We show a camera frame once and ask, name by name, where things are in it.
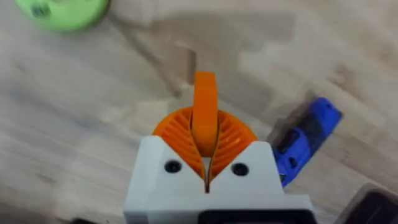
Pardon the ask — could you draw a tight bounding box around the right gripper white and orange right finger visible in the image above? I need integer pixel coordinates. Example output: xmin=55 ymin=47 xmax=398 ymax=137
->
xmin=204 ymin=71 xmax=286 ymax=197

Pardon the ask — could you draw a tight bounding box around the right gripper white and orange left finger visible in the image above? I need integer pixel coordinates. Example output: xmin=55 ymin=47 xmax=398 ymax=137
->
xmin=123 ymin=71 xmax=208 ymax=218

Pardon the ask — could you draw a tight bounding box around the blue electric screwdriver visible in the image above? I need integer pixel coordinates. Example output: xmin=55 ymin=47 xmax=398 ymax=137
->
xmin=266 ymin=96 xmax=344 ymax=189

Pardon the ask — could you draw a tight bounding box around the dark container with grey rim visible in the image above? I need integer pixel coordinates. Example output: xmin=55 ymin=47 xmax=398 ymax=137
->
xmin=334 ymin=182 xmax=398 ymax=224

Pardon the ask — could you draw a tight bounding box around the green disc with holes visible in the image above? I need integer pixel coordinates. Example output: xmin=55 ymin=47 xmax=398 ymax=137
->
xmin=14 ymin=0 xmax=111 ymax=33

